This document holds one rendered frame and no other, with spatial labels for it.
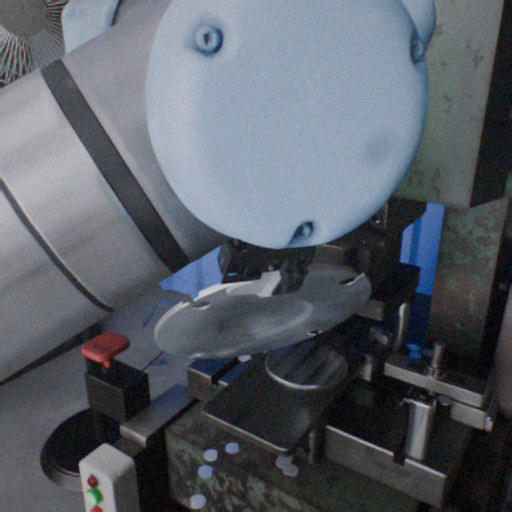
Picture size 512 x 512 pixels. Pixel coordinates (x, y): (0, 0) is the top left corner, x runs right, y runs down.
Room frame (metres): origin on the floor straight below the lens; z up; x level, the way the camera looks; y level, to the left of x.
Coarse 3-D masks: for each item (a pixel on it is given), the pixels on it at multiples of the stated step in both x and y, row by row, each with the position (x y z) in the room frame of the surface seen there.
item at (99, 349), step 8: (104, 336) 0.78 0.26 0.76; (112, 336) 0.78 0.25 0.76; (120, 336) 0.78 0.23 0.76; (88, 344) 0.76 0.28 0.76; (96, 344) 0.76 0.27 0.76; (104, 344) 0.76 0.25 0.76; (112, 344) 0.76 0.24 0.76; (120, 344) 0.76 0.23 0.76; (128, 344) 0.77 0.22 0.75; (88, 352) 0.74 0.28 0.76; (96, 352) 0.73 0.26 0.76; (104, 352) 0.73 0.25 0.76; (112, 352) 0.74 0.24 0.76; (120, 352) 0.75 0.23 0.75; (96, 360) 0.73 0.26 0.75; (104, 360) 0.73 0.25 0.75; (112, 360) 0.76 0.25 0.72
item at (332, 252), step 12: (396, 240) 0.74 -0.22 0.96; (324, 252) 0.67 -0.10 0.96; (336, 252) 0.66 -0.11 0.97; (348, 252) 0.65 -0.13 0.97; (360, 252) 0.67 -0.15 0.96; (372, 252) 0.66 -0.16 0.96; (384, 252) 0.70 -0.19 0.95; (396, 252) 0.74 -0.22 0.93; (348, 264) 0.65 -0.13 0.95; (360, 264) 0.67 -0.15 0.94; (372, 264) 0.66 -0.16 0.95; (384, 264) 0.70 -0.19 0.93; (396, 264) 0.75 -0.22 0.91; (372, 276) 0.67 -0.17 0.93; (384, 276) 0.71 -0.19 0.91; (372, 288) 0.67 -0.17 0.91
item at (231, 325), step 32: (224, 288) 0.51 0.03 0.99; (320, 288) 0.57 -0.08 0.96; (352, 288) 0.59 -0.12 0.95; (160, 320) 0.54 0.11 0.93; (192, 320) 0.55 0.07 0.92; (224, 320) 0.58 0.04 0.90; (256, 320) 0.61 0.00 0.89; (288, 320) 0.64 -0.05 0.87; (320, 320) 0.65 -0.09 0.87; (192, 352) 0.63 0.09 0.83; (224, 352) 0.66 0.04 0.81; (256, 352) 0.69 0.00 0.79
